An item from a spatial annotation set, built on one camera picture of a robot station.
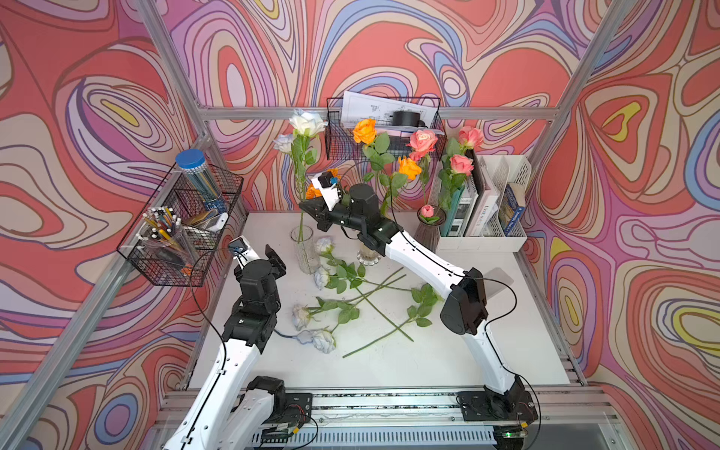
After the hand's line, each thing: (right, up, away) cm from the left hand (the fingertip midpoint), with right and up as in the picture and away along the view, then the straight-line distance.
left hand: (263, 249), depth 73 cm
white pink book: (+67, +14, +17) cm, 70 cm away
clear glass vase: (+7, -1, +21) cm, 22 cm away
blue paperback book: (+80, +9, +31) cm, 86 cm away
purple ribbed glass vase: (+51, +5, +31) cm, 60 cm away
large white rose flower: (+15, -27, +7) cm, 32 cm away
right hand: (+10, +11, +3) cm, 15 cm away
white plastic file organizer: (+78, +29, +29) cm, 88 cm away
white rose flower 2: (+22, -22, +15) cm, 34 cm away
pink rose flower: (+55, +22, +12) cm, 60 cm away
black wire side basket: (-16, +7, +2) cm, 18 cm away
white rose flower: (+20, -9, +25) cm, 34 cm away
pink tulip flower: (+45, +10, +7) cm, 47 cm away
